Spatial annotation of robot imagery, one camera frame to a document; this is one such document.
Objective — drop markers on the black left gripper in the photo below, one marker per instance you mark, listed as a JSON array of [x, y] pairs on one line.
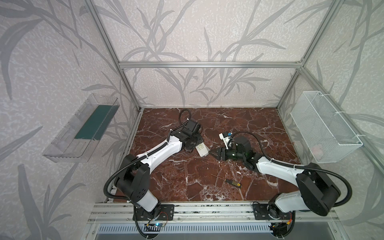
[[193, 142]]

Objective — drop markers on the white remote control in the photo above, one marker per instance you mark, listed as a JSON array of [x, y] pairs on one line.
[[202, 149]]

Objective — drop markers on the black yellow screwdriver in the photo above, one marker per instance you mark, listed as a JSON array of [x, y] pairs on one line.
[[230, 182]]

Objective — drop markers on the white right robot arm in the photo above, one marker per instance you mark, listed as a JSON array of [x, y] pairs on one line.
[[316, 192]]

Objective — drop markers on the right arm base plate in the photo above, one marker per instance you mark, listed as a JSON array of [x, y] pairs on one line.
[[269, 212]]

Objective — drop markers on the clear plastic wall bin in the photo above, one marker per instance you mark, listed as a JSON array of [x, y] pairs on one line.
[[79, 138]]

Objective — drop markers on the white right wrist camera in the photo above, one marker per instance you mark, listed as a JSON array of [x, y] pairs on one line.
[[225, 136]]

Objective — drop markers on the aluminium front rail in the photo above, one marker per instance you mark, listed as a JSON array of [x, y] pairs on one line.
[[183, 212]]

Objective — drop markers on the pink object in basket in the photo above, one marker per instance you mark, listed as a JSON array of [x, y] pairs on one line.
[[317, 151]]

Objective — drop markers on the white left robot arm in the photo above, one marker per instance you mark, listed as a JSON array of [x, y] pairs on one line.
[[133, 180]]

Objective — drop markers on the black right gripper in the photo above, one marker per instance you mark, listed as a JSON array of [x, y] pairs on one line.
[[222, 153]]

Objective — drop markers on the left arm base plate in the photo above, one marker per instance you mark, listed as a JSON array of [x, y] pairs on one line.
[[162, 212]]

